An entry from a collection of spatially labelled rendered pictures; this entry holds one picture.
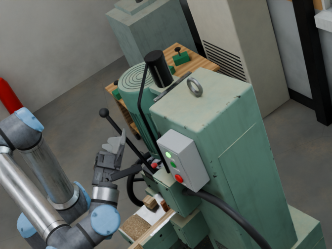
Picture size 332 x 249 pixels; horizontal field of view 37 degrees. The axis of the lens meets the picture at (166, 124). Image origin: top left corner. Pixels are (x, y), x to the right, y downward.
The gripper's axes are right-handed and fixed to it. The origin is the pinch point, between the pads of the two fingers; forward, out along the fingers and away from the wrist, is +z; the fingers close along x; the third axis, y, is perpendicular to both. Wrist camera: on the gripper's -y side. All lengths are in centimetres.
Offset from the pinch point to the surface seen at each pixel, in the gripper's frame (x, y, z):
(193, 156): -41.9, -13.5, -12.6
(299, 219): -1, -71, -20
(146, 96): -21.3, -2.2, 7.8
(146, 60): -34.6, 2.0, 14.4
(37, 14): 259, 50, 150
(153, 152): -1.8, -11.9, -5.4
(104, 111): -6.3, 7.9, 4.1
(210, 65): 130, -73, 87
